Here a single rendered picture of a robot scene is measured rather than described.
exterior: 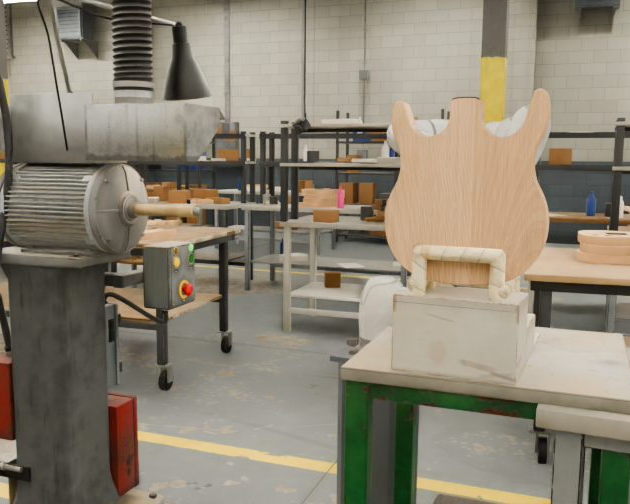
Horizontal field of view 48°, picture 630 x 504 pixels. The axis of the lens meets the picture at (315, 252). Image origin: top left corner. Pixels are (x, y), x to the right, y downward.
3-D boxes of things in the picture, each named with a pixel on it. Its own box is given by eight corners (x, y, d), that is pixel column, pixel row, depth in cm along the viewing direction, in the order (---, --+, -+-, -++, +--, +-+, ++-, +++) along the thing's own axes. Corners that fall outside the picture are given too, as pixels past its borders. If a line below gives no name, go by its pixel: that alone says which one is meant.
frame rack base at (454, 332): (390, 370, 156) (392, 294, 154) (408, 353, 170) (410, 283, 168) (516, 386, 146) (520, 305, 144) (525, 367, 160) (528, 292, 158)
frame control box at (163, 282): (96, 325, 224) (93, 245, 220) (135, 312, 244) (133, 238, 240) (162, 332, 215) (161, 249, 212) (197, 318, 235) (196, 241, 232)
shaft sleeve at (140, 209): (138, 217, 197) (133, 209, 195) (142, 209, 199) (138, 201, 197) (194, 220, 191) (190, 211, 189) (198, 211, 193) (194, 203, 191)
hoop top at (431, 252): (410, 259, 153) (411, 244, 153) (414, 257, 156) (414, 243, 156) (504, 265, 145) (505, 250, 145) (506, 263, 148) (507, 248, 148)
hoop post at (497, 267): (487, 301, 147) (489, 257, 146) (489, 298, 150) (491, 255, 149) (502, 302, 146) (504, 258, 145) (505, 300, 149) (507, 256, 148)
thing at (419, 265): (409, 294, 154) (410, 252, 153) (413, 292, 157) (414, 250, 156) (423, 295, 153) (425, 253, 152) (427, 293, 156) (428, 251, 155)
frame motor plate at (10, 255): (-22, 261, 204) (-23, 249, 204) (36, 251, 226) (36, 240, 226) (79, 269, 192) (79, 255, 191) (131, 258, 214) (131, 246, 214)
